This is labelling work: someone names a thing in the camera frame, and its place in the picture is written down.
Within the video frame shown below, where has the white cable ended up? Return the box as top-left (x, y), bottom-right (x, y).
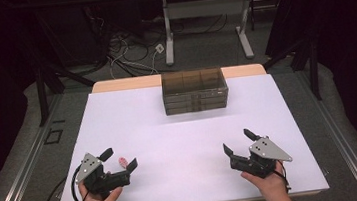
top-left (104, 31), bottom-right (165, 81)

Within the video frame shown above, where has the person's right hand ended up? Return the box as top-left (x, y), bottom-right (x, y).
top-left (239, 163), bottom-right (293, 201)

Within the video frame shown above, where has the metal floor rail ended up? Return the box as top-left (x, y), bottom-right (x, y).
top-left (0, 92), bottom-right (75, 201)
top-left (298, 61), bottom-right (357, 201)

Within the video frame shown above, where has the black floor socket frame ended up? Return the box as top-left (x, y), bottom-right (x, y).
top-left (42, 127), bottom-right (65, 147)

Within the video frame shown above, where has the tangle of black cables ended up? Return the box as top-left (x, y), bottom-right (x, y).
top-left (82, 0), bottom-right (234, 83)

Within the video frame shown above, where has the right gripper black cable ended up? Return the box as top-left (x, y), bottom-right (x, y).
top-left (272, 158), bottom-right (293, 195)

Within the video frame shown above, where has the white desk with grey legs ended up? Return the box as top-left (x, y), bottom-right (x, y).
top-left (140, 0), bottom-right (299, 70)

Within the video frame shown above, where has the transparent plastic drawer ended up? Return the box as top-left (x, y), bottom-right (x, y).
top-left (164, 100), bottom-right (230, 117)

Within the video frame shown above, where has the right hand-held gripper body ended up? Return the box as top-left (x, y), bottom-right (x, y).
top-left (227, 134), bottom-right (295, 182)

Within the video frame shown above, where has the small pink white object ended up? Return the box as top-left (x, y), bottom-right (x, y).
top-left (117, 156), bottom-right (129, 170)

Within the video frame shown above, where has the white power plug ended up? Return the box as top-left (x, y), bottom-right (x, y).
top-left (153, 43), bottom-right (165, 55)

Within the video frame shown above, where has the black metal stand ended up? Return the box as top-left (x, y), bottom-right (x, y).
top-left (32, 60), bottom-right (100, 128)
top-left (260, 34), bottom-right (323, 106)

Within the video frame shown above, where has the transparent brown drawer cabinet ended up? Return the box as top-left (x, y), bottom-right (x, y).
top-left (160, 65), bottom-right (232, 117)

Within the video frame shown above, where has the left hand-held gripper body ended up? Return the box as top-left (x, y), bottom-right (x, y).
top-left (72, 148), bottom-right (134, 201)

